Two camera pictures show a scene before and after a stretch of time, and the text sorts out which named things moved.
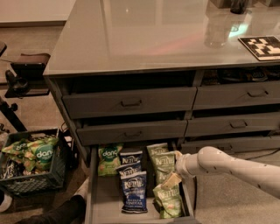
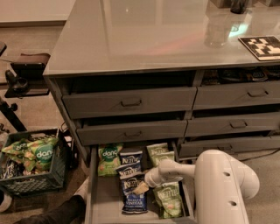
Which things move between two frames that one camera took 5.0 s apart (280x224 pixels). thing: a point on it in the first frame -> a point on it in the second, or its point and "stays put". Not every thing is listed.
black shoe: [70, 212] stays put
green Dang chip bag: [108, 159] stays put
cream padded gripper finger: [171, 181] -> [141, 189]
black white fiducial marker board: [263, 47] stays put
